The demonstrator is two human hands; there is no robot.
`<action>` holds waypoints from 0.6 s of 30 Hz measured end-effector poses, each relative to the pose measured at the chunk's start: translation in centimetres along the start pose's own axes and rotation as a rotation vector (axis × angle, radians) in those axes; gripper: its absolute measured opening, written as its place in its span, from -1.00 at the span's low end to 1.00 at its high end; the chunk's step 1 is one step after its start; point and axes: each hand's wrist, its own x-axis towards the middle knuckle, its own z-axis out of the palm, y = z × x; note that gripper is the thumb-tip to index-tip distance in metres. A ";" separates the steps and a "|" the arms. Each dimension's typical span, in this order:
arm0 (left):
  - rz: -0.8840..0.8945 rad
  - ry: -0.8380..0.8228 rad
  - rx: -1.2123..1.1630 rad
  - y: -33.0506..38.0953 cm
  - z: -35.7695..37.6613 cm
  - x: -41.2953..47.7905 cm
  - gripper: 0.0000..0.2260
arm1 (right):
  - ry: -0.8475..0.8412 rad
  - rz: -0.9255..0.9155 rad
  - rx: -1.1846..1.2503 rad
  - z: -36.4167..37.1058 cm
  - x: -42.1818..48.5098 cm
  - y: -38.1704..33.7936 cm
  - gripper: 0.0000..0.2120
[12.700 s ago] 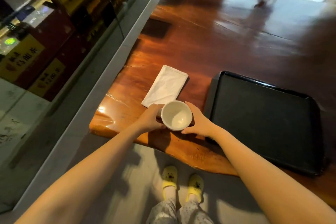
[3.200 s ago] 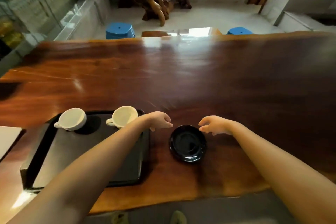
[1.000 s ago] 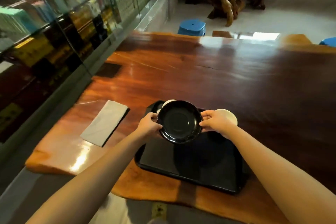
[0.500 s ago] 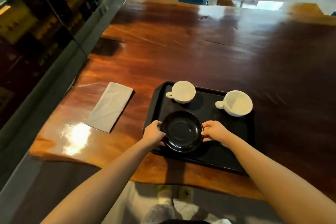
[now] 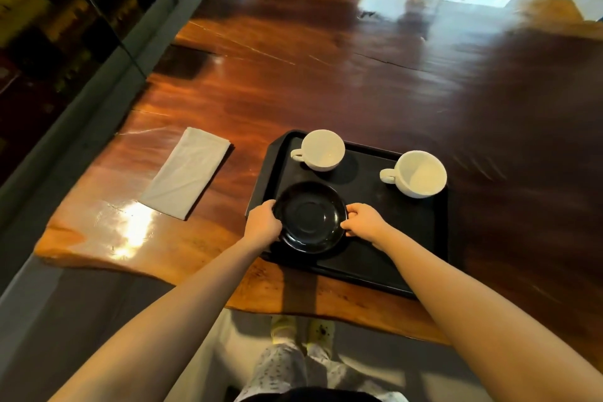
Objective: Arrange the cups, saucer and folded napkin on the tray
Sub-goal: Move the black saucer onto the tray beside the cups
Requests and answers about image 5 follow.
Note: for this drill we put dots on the person's yellow slipper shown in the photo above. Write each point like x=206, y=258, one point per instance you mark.
x=319, y=333
x=284, y=328

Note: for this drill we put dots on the person's left thumb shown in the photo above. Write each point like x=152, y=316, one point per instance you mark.
x=270, y=206

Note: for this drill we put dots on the person's right hand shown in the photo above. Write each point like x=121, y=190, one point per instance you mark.
x=366, y=223

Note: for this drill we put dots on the white coffee cup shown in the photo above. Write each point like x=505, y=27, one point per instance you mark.
x=418, y=174
x=321, y=150

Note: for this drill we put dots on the person's left yellow slipper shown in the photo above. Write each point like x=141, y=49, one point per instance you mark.
x=284, y=328

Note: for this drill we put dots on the folded white cloth napkin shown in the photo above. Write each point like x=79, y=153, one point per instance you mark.
x=184, y=172

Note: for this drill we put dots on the person's right fingers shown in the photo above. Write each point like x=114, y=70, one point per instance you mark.
x=350, y=219

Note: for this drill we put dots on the person's patterned trousers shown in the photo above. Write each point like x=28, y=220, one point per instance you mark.
x=287, y=376

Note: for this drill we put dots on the glass display cabinet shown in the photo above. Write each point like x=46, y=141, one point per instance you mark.
x=70, y=29

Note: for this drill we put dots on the black serving tray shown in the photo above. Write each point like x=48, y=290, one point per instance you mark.
x=351, y=215

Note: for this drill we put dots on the person's right yellow slipper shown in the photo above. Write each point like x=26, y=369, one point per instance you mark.
x=319, y=333

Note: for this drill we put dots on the person's left hand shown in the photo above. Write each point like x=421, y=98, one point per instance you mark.
x=262, y=225

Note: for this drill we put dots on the person's left forearm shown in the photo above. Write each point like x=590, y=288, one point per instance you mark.
x=162, y=320

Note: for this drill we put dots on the person's right forearm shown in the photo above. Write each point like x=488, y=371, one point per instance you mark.
x=476, y=317

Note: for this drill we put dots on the black saucer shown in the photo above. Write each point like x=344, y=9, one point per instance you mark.
x=310, y=217

